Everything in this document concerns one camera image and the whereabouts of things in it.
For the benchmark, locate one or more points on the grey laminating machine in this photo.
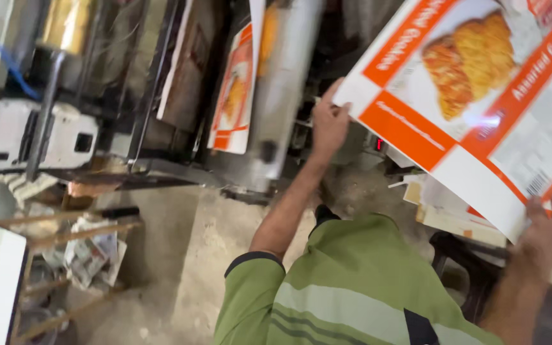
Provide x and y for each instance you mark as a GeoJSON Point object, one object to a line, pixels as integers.
{"type": "Point", "coordinates": [161, 96]}

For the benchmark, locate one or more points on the wooden rack with newspapers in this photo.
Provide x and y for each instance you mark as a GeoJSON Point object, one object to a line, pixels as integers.
{"type": "Point", "coordinates": [72, 258]}

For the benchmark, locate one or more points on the gold film roll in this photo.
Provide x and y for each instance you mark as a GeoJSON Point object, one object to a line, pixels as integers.
{"type": "Point", "coordinates": [67, 24]}

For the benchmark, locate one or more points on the person's left hand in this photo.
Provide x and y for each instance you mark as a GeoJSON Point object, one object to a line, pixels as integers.
{"type": "Point", "coordinates": [327, 125]}

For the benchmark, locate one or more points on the pile of paper sheets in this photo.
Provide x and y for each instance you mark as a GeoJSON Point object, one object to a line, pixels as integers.
{"type": "Point", "coordinates": [443, 211]}

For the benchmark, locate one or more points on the dark stool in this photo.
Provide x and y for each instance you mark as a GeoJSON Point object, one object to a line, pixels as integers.
{"type": "Point", "coordinates": [491, 282]}

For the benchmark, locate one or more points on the large orange white printed sheet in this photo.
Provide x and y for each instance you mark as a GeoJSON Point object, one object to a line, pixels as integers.
{"type": "Point", "coordinates": [467, 96]}

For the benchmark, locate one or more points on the person's right hand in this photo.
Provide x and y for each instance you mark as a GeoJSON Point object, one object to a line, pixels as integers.
{"type": "Point", "coordinates": [542, 239]}

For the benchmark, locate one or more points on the green striped shirt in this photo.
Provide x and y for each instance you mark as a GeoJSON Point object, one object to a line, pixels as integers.
{"type": "Point", "coordinates": [348, 287]}

